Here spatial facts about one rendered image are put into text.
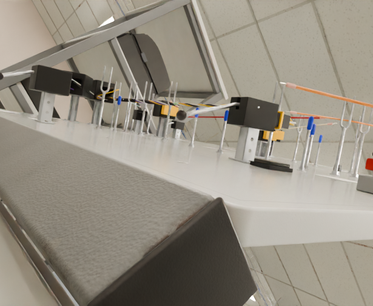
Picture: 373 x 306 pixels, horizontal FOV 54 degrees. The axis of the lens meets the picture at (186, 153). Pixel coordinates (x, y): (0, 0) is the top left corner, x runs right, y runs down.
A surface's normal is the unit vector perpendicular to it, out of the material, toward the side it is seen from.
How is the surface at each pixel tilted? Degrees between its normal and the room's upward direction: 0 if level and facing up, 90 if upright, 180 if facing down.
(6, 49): 90
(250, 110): 97
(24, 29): 90
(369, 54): 180
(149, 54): 90
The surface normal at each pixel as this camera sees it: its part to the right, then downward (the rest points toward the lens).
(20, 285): -0.35, -0.84
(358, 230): 0.58, 0.14
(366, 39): -0.73, 0.51
